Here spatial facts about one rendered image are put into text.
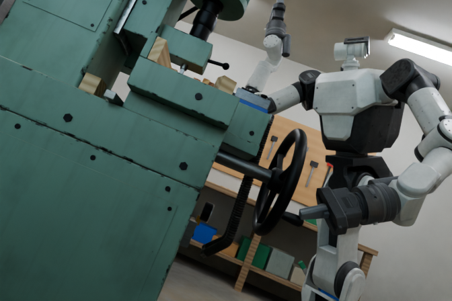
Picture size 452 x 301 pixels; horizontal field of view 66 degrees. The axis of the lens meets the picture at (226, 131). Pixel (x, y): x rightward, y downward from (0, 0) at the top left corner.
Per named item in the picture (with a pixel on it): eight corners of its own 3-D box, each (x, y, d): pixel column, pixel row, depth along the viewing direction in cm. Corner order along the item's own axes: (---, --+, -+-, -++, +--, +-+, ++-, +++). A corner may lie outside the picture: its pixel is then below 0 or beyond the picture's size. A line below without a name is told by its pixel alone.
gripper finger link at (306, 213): (300, 209, 77) (327, 205, 78) (298, 219, 79) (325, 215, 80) (303, 215, 76) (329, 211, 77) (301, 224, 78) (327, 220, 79)
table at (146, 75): (276, 145, 65) (286, 117, 66) (125, 82, 65) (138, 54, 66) (237, 167, 125) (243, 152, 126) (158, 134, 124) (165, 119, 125)
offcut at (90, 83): (77, 89, 69) (86, 72, 70) (83, 95, 74) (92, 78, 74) (92, 96, 69) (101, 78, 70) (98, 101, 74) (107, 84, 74)
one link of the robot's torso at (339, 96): (346, 148, 159) (349, 69, 157) (422, 156, 130) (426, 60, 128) (298, 150, 142) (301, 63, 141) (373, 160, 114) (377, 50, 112)
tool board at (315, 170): (354, 224, 396) (377, 152, 413) (193, 159, 418) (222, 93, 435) (352, 224, 400) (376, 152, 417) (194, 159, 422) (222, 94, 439)
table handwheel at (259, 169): (312, 113, 94) (269, 188, 109) (244, 84, 94) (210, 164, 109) (315, 178, 69) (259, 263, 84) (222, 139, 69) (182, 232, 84)
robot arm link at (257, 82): (252, 68, 150) (233, 106, 147) (261, 61, 141) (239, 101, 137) (273, 80, 152) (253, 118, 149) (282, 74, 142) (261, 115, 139)
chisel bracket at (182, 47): (200, 72, 89) (213, 44, 90) (149, 50, 88) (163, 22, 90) (200, 81, 96) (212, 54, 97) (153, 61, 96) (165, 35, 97)
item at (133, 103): (219, 148, 69) (227, 130, 70) (121, 107, 69) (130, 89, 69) (210, 164, 108) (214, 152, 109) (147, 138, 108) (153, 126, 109)
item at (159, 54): (156, 62, 66) (167, 39, 67) (146, 58, 66) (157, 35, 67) (173, 123, 125) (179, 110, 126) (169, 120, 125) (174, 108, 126)
